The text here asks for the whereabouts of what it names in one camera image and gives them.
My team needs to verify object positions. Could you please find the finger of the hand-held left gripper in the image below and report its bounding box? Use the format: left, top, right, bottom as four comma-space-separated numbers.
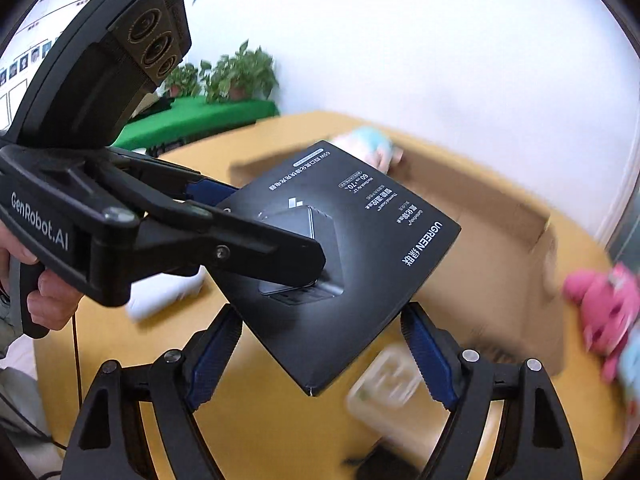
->
105, 146, 242, 207
102, 199, 327, 288

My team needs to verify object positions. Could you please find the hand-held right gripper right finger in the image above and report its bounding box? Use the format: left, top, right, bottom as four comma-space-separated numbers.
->
400, 301, 583, 480

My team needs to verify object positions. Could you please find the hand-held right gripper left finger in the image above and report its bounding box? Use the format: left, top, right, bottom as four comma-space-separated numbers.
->
60, 302, 245, 480

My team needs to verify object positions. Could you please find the clear phone case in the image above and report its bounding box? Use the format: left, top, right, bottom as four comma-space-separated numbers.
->
347, 347, 426, 428

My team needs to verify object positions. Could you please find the black charger box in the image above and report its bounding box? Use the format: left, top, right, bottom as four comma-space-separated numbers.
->
212, 140, 463, 398

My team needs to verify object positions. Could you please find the shallow cardboard box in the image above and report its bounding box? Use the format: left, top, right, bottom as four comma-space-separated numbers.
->
227, 130, 568, 386

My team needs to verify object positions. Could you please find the person's left hand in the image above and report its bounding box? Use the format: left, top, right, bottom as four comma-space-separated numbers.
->
0, 217, 85, 333

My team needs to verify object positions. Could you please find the green covered table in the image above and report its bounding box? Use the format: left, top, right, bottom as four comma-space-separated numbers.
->
112, 97, 281, 151

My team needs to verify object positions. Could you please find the dark bag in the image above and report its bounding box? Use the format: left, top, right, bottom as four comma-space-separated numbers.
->
132, 95, 173, 121

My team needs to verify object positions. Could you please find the white handheld device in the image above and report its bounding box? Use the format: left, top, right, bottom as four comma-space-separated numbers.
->
125, 265, 208, 323

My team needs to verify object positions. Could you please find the small potted plant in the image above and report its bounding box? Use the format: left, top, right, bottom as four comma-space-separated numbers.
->
162, 62, 203, 98

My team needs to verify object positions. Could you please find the large potted plant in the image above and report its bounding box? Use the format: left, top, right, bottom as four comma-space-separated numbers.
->
202, 40, 280, 103

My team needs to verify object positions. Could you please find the pig plush toy green hair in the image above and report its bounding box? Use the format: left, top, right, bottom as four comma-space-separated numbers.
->
332, 125, 406, 171

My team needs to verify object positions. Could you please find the pink plush toy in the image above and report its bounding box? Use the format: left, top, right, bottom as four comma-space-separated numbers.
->
562, 262, 640, 386

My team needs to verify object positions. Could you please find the person's grey clothing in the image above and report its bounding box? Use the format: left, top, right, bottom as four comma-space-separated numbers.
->
0, 280, 68, 453

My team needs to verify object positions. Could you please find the light blue plush toy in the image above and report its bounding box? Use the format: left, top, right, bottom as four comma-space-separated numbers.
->
617, 340, 640, 411

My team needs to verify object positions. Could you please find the wall chart with photos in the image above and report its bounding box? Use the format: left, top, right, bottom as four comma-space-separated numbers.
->
0, 0, 101, 131

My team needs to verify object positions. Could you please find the black cable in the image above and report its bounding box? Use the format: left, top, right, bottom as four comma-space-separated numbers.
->
70, 305, 86, 411

